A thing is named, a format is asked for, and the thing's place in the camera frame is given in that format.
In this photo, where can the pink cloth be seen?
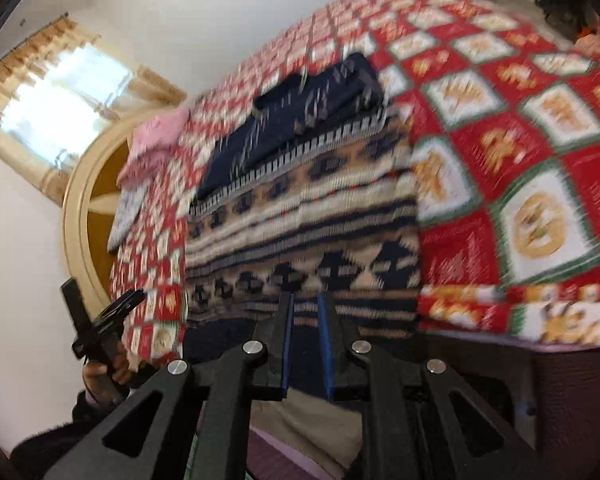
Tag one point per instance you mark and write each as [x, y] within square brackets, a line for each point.
[152, 145]

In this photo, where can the person's left forearm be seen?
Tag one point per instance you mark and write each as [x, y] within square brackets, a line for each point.
[65, 430]

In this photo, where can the cream wooden headboard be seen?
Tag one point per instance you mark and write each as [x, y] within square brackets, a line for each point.
[77, 210]

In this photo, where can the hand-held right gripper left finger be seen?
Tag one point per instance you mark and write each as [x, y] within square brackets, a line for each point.
[286, 340]

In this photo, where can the person's left hand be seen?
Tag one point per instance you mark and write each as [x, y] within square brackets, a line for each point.
[92, 380]

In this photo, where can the person's purple clothing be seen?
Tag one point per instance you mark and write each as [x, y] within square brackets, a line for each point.
[305, 440]

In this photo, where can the maroon bed base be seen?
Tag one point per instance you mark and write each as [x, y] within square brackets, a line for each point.
[575, 410]

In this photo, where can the beige curtain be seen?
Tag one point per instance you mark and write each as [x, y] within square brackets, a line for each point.
[10, 90]

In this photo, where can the pale floral pillow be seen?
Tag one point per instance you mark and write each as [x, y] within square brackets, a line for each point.
[127, 215]

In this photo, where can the red printed blanket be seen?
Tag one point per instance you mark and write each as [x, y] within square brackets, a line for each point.
[480, 170]

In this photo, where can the navy patterned knit sweater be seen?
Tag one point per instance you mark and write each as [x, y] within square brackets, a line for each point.
[305, 220]

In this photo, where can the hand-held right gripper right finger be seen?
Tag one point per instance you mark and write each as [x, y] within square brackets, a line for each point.
[325, 340]

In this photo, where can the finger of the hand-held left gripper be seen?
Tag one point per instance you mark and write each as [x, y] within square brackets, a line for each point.
[122, 307]

